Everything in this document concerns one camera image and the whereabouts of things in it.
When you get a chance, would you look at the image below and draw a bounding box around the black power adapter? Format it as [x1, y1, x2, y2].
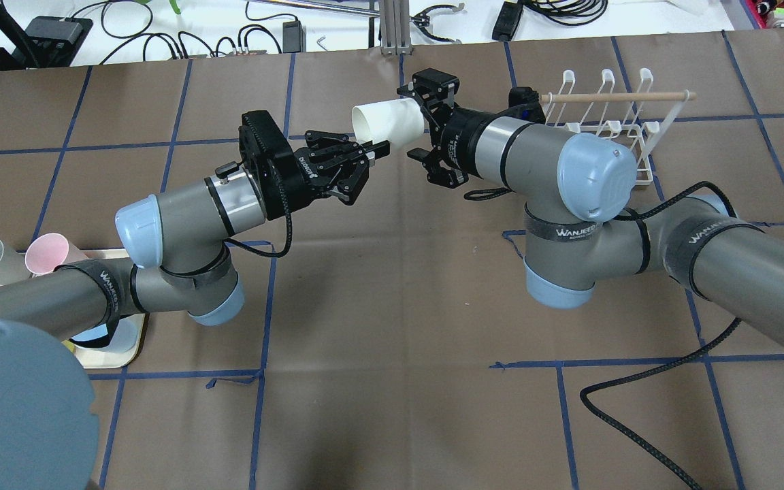
[281, 20, 307, 53]

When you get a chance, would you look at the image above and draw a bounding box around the pink plastic cup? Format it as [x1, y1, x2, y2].
[24, 233, 88, 276]

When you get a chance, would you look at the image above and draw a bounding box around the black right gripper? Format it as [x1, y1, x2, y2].
[397, 69, 495, 187]

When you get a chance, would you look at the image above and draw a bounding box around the aluminium frame post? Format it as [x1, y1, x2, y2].
[378, 0, 412, 56]

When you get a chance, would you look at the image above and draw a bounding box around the white wire cup rack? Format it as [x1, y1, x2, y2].
[540, 67, 697, 186]

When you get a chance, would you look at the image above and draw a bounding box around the white plastic cup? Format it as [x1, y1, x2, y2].
[351, 97, 425, 151]

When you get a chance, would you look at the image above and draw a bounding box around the cream plastic tray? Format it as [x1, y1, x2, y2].
[0, 248, 149, 370]

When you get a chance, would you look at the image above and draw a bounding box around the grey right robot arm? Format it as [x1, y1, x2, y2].
[397, 69, 784, 347]

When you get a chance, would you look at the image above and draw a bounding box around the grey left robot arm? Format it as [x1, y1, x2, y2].
[0, 110, 391, 489]

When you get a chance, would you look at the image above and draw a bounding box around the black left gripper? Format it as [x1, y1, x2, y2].
[239, 110, 390, 220]

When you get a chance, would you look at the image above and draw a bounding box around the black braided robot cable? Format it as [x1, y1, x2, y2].
[463, 180, 747, 490]

